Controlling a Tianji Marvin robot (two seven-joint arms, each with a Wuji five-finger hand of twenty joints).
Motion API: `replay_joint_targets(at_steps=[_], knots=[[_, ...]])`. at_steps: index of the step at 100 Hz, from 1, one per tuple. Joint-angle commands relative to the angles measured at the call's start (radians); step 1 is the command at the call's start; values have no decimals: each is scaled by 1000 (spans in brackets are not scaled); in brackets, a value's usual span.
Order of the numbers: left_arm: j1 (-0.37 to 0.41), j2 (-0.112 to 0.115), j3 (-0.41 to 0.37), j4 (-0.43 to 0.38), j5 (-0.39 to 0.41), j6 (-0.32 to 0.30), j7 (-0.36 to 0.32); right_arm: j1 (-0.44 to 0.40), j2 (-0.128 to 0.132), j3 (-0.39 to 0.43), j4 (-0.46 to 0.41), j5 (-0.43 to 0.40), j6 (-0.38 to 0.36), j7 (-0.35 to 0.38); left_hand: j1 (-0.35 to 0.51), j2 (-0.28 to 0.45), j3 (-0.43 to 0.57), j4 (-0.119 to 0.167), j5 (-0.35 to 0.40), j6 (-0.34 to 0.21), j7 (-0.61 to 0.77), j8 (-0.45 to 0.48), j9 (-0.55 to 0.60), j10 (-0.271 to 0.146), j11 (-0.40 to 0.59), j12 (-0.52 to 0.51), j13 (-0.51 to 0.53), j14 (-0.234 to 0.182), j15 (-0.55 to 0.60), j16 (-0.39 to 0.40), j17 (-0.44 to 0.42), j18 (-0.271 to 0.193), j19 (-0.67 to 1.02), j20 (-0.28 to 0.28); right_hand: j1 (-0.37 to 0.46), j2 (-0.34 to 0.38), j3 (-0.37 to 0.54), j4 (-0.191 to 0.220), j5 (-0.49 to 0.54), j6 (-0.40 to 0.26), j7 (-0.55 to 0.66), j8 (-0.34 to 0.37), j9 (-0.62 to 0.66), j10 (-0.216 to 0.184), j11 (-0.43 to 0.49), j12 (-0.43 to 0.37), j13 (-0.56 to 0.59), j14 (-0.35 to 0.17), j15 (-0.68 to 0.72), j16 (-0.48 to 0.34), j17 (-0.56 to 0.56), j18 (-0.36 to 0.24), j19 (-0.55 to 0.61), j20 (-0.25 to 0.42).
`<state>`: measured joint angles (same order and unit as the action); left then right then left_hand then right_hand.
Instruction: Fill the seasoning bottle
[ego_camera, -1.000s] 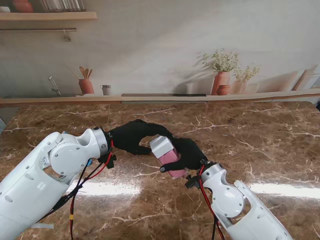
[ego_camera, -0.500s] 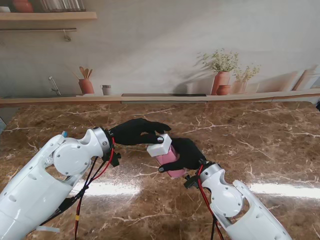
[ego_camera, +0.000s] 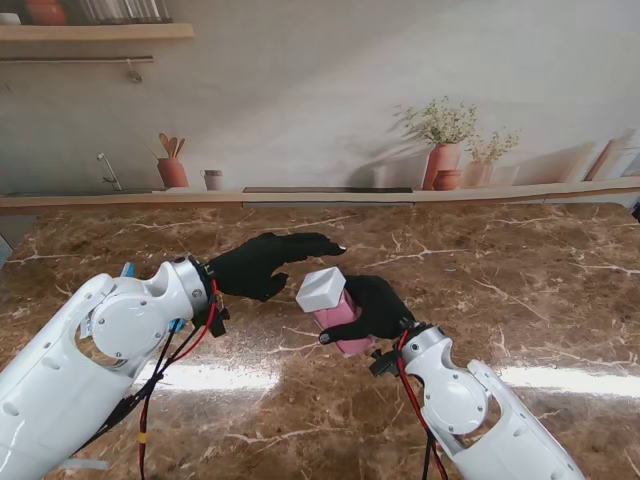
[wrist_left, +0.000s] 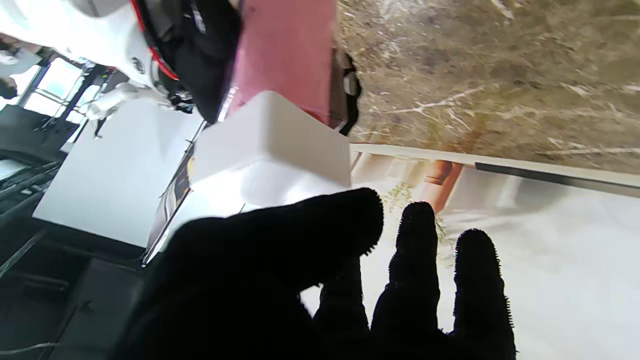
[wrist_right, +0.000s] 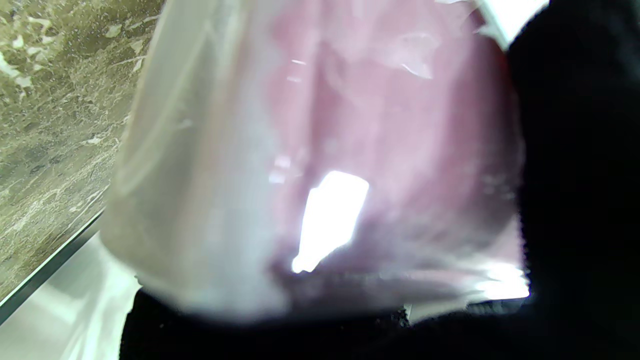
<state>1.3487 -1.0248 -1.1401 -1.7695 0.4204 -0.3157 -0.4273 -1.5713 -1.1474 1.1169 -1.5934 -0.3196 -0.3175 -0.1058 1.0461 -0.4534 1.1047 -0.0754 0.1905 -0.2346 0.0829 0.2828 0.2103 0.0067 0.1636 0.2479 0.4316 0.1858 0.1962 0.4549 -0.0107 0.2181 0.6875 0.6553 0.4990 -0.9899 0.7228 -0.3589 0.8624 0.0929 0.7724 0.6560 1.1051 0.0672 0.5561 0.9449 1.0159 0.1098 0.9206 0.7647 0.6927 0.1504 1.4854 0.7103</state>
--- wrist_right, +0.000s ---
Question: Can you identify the clear bottle with pink seasoning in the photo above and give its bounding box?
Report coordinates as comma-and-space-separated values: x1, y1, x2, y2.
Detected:
99, 0, 532, 322

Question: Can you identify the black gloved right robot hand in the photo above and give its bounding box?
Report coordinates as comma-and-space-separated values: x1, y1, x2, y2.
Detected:
119, 0, 640, 360

